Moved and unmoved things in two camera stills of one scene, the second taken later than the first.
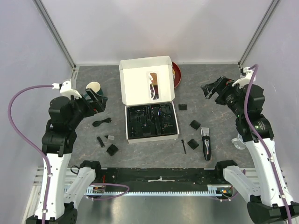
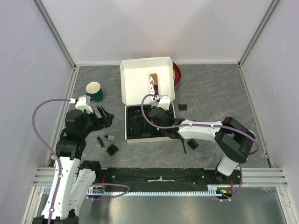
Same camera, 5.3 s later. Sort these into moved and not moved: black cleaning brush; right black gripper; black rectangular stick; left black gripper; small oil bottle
Moved: left black gripper; right black gripper
Not moved: black cleaning brush; small oil bottle; black rectangular stick
